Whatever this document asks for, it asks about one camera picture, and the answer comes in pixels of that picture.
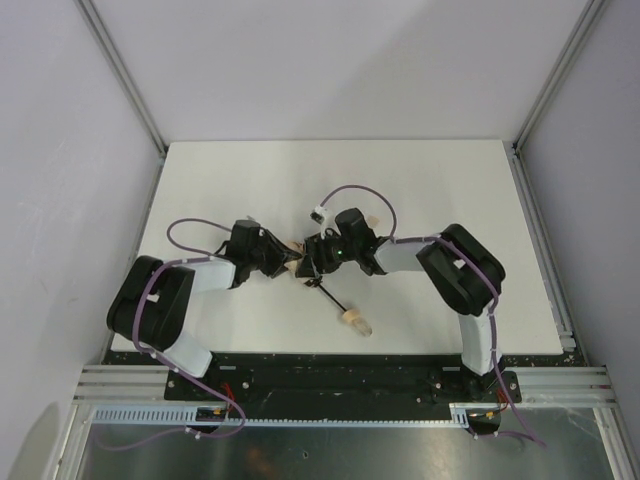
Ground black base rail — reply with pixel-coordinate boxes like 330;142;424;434
99;349;524;419

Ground white slotted cable duct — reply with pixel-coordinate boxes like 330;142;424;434
92;403;474;429

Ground aluminium front frame beam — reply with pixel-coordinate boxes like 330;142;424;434
72;365;616;408

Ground aluminium frame profile right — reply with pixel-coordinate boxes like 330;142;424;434
504;142;579;352

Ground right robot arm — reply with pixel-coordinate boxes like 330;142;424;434
289;208;506;400

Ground right aluminium corner post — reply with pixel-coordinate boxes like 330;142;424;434
512;0;610;152

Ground aluminium corner post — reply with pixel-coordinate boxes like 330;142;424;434
74;0;168;158
512;0;610;152

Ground beige folding umbrella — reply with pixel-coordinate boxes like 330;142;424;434
284;214;381;339

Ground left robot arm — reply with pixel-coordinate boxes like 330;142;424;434
106;220;302;378

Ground left aluminium corner post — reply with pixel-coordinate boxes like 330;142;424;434
74;0;168;158

